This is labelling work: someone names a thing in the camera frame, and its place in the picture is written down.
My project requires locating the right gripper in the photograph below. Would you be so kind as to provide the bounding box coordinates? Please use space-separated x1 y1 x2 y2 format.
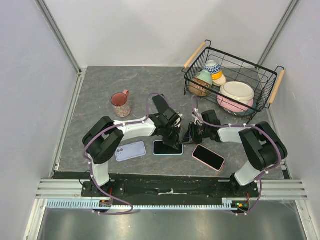
179 122 210 145

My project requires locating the light blue phone case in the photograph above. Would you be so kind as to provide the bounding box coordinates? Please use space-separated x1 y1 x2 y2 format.
152 140 185 157

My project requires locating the pink phone case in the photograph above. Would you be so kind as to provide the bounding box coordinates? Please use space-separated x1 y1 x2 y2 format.
191 144 226 172

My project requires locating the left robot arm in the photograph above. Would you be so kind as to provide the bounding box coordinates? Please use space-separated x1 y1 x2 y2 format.
82 108 183 197

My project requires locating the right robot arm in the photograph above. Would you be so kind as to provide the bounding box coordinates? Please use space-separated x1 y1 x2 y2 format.
182 109 288 197

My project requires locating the blue-edged black phone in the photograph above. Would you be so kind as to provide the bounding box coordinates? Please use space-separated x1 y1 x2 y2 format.
152 94 170 114

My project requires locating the lavender phone case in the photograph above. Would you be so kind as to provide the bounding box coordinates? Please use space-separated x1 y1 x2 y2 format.
115 141 146 162

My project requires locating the pink bowl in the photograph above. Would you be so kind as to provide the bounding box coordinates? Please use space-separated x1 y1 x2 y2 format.
217 95 254 113

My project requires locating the brown bowl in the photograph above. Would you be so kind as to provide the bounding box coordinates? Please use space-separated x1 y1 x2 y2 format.
188 78 211 97

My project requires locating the green bowl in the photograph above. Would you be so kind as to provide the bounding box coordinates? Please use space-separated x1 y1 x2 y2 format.
194 70 213 86

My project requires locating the pink floral mug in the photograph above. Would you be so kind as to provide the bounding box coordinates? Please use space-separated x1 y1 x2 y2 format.
111 89 131 118

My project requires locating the yellow white bowl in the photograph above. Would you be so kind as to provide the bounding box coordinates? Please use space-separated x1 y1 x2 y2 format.
211 71 227 87

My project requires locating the teal bowl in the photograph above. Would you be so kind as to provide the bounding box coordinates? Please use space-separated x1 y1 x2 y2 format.
233 100 257 117

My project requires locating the cream bowl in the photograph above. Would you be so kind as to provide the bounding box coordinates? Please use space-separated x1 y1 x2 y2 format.
220 81 255 102

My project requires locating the blue patterned bowl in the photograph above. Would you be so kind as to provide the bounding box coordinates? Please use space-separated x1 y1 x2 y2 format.
202 60 222 75

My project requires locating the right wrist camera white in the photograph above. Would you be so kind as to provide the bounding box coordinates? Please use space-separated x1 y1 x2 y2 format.
192 108 203 126

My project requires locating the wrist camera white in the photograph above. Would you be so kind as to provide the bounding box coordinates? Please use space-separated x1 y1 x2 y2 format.
192 108 203 126
174 113 183 126

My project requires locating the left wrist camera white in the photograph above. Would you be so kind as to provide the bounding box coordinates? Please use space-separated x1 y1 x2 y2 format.
174 113 183 126

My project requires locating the black wire basket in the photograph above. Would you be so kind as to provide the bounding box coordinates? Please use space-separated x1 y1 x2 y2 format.
182 40 285 124

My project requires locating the slotted cable duct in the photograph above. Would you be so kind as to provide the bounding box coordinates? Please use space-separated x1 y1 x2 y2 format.
46 199 237 211

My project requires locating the aluminium frame rail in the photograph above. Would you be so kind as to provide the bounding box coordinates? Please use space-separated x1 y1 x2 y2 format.
35 179 82 199

